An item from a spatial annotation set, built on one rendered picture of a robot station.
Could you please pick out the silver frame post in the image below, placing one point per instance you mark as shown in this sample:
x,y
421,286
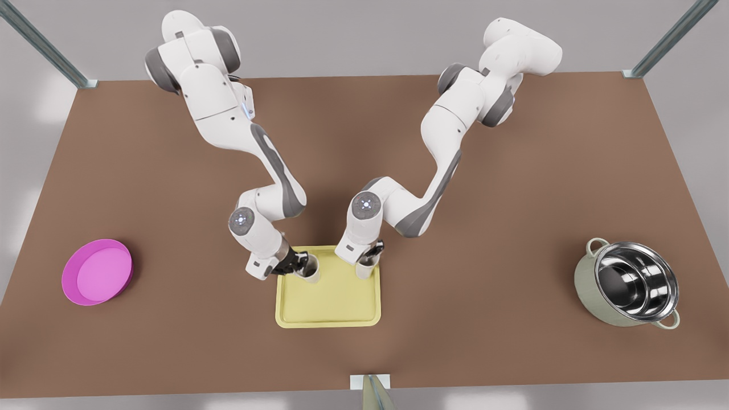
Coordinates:
x,y
42,42
669,37
373,393

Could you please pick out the yellow rectangular tray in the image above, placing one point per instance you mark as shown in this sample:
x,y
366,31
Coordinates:
x,y
328,296

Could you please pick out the pale green steel pot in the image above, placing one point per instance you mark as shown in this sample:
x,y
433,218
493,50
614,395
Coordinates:
x,y
629,285

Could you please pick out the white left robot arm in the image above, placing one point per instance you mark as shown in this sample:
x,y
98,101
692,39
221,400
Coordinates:
x,y
455,122

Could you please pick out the white IKEA cup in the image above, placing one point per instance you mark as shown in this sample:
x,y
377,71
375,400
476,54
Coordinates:
x,y
310,270
365,269

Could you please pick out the magenta round bowl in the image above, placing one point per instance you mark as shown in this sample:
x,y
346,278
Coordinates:
x,y
97,272

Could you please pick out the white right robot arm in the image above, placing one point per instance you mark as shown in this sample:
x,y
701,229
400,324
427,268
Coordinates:
x,y
228,114

